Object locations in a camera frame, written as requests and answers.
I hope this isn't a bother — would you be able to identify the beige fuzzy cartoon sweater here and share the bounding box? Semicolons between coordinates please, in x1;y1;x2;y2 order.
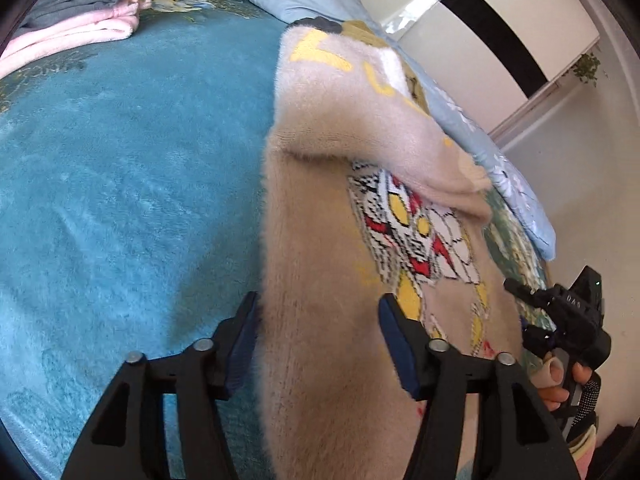
259;24;522;479

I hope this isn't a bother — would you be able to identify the person's right hand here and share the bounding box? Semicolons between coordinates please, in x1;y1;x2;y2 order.
529;352;570;412

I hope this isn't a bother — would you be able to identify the green hanging plant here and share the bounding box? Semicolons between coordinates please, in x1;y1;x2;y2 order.
570;52;601;87

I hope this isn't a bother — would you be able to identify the blue plush bed blanket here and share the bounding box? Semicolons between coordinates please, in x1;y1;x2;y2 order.
1;0;285;479

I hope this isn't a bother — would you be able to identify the white black wardrobe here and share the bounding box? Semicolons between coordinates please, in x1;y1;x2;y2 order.
360;0;600;136

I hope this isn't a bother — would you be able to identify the pink folded garment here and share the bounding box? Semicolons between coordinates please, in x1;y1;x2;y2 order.
1;0;152;78

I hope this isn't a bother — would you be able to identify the light blue floral quilt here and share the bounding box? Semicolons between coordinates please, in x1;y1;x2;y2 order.
250;0;556;261

